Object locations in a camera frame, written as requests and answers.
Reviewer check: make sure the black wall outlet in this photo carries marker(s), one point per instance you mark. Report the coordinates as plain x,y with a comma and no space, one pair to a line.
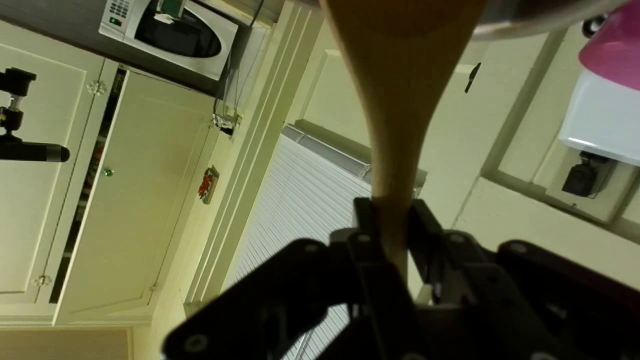
586,174

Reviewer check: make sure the wooden spatula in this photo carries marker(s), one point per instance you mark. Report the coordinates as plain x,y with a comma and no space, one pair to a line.
400,101

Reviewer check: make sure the cream upper wall cabinet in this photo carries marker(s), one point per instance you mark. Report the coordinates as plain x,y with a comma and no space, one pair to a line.
152,200

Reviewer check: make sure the red wall sign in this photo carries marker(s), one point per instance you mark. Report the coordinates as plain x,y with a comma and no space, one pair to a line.
208,185

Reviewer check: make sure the black stove grate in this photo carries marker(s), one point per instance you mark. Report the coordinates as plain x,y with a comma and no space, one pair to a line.
586,26

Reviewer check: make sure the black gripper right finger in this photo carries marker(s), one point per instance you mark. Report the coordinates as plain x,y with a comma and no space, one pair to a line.
566,301

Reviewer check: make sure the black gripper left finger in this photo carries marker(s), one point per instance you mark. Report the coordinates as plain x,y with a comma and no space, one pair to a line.
232,313

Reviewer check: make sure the white window blind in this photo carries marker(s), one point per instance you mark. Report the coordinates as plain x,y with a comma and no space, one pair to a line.
301,212

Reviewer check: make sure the pink plastic bowl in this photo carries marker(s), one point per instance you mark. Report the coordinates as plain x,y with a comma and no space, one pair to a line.
616,46

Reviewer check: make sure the white microwave oven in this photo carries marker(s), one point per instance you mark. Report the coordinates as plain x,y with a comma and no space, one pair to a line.
173,36

